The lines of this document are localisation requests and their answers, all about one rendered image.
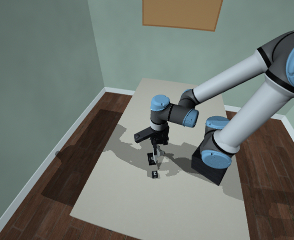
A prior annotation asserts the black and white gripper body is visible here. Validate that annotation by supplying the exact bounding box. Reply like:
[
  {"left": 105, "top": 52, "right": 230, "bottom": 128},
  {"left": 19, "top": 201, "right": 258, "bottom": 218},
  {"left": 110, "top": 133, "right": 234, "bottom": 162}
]
[{"left": 150, "top": 123, "right": 169, "bottom": 145}]

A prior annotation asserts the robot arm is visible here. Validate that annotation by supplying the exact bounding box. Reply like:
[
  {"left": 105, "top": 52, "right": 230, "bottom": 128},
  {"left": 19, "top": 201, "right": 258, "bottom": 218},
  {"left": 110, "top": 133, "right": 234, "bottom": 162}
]
[{"left": 134, "top": 30, "right": 294, "bottom": 169}]

